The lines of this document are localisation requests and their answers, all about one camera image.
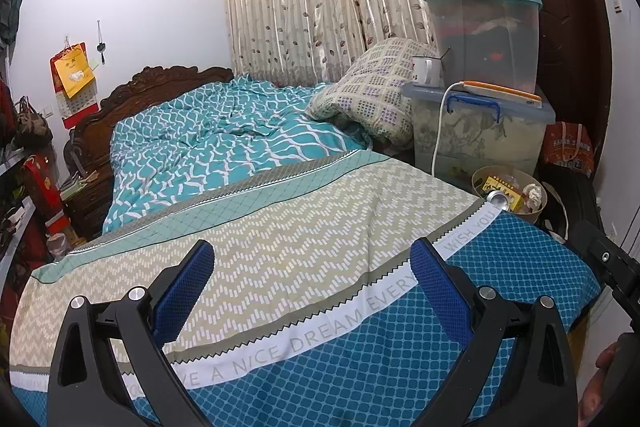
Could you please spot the dark wooden door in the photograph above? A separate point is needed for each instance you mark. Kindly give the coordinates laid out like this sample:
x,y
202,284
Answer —
x,y
575,63

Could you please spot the right hand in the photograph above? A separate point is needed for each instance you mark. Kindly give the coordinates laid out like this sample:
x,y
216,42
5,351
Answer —
x,y
592,398

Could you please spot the white enamel mug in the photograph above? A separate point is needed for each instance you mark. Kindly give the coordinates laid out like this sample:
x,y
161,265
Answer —
x,y
427,71

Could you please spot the hanging keys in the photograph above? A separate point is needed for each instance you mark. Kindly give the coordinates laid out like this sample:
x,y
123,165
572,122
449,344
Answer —
x,y
101,47

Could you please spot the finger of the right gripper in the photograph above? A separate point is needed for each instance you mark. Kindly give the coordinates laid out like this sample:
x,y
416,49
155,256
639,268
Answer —
x,y
609,263

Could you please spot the red yellow wall calendar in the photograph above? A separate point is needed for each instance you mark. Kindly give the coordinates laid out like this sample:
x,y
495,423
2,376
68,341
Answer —
x,y
74,85

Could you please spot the orange shopping bag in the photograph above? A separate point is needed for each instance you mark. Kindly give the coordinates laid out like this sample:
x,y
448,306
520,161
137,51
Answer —
x,y
568,145

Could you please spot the round trash bin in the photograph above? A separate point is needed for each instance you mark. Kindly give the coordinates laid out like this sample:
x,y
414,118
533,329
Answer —
x,y
513,176

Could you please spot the brown handbag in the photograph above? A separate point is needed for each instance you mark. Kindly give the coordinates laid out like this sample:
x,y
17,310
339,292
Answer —
x,y
32,129

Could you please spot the teal patterned duvet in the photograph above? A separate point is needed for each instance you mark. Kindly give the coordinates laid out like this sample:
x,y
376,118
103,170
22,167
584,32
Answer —
x,y
215,136

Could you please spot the patterned bed cover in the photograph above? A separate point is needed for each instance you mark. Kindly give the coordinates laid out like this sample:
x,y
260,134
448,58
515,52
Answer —
x,y
312,316

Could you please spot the yellow snack box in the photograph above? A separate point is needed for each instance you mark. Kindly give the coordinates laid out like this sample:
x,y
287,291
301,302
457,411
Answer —
x,y
516,196

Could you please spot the white paper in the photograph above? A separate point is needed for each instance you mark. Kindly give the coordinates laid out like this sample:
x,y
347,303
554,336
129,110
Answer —
x,y
534,196

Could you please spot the middle clear storage box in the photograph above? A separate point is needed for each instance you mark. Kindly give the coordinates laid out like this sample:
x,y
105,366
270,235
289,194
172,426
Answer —
x,y
492,41

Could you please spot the checkered folded quilt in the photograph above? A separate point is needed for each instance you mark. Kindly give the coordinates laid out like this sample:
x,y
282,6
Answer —
x,y
370,93

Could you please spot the carved wooden headboard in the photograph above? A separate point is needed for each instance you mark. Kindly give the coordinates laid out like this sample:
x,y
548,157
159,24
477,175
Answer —
x,y
92,144

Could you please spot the clear bin blue handle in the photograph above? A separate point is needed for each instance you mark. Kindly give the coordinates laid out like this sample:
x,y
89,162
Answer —
x,y
457,133

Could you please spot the cluttered metal shelf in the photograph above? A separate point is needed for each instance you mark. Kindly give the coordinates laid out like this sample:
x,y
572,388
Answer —
x,y
16,207

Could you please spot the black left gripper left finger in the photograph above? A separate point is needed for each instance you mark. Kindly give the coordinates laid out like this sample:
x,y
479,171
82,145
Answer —
x,y
86,387

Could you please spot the red gift bag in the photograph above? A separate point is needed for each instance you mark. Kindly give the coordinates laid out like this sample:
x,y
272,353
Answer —
x,y
44,194

